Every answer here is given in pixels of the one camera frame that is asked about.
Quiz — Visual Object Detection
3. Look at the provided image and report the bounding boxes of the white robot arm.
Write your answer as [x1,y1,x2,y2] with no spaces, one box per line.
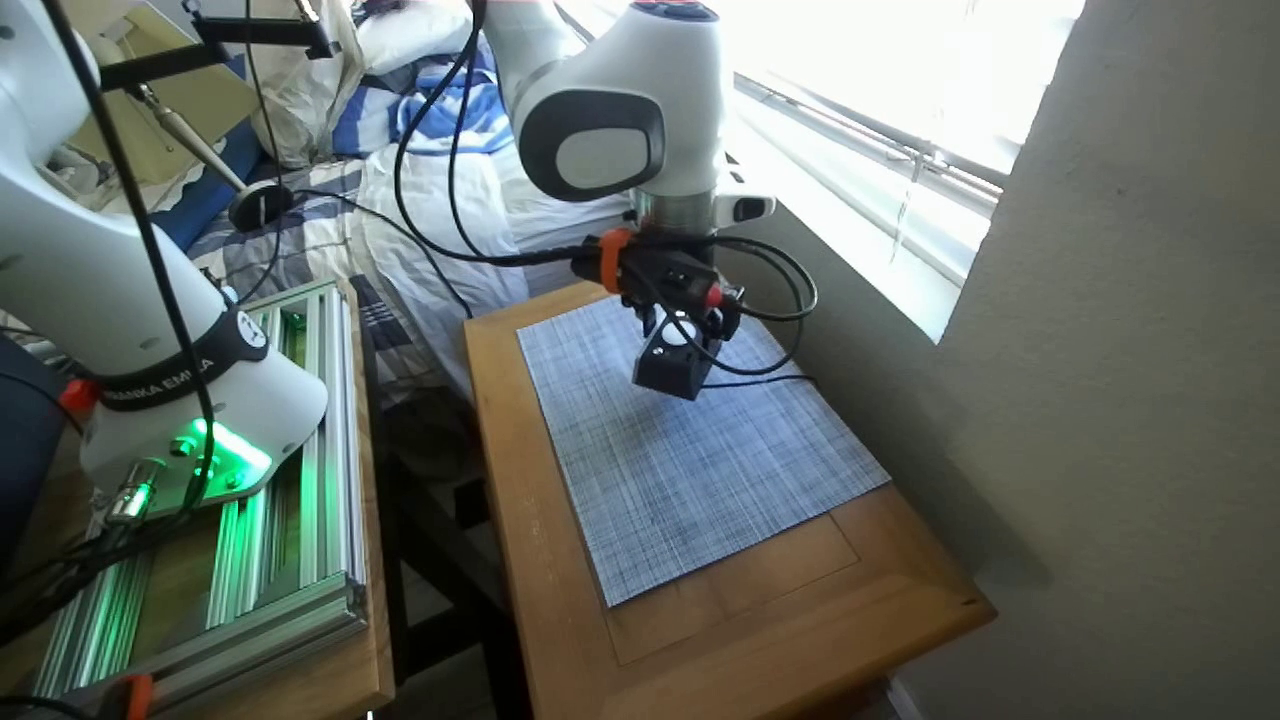
[0,0,744,489]

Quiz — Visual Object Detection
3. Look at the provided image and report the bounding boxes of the grey woven placemat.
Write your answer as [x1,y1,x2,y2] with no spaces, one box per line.
[515,301,890,609]

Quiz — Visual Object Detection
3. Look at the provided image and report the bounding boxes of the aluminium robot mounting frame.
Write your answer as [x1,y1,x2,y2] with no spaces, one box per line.
[38,284,367,717]

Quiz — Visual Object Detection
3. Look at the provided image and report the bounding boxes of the wooden side table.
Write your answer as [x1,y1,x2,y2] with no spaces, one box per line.
[465,284,998,720]

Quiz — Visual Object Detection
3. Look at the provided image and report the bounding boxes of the black clock power cable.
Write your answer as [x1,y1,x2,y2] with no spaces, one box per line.
[699,313,812,391]

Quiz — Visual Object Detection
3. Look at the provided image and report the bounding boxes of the black camera stand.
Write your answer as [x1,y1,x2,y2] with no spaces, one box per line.
[88,6,332,227]

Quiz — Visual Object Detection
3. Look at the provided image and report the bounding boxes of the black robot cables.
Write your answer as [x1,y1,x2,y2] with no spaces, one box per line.
[38,0,824,536]

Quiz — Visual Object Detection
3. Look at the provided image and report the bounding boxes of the window blinds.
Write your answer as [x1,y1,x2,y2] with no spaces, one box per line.
[704,0,1088,339]

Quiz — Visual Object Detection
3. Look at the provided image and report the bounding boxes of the blue striped pillow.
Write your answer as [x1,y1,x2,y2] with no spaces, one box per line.
[332,55,514,156]

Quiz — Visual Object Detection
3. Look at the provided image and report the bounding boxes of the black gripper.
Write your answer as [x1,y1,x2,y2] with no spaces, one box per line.
[591,227,739,336]

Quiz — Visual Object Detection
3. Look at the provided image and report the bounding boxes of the black digital clock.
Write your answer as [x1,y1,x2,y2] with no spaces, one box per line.
[633,325,716,401]

